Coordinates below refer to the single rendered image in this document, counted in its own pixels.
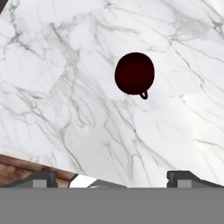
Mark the brown wooden cabinet front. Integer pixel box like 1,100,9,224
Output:
0,154,77,189

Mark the dark red mug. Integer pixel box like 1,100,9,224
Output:
114,52,156,101

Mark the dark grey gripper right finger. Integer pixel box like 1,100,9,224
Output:
166,170,224,189

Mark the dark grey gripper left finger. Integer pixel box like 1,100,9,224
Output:
2,171,58,189

